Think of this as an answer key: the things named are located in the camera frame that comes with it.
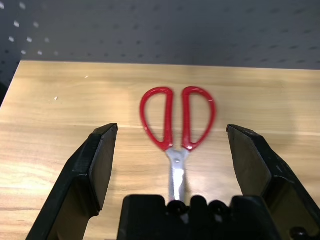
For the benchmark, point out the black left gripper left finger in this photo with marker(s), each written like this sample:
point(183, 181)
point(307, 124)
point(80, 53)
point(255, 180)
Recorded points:
point(85, 175)

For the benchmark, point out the grey metal pegboard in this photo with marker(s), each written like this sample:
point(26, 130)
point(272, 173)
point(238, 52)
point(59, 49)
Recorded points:
point(175, 30)

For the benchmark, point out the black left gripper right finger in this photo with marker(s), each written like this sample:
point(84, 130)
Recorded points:
point(257, 170)

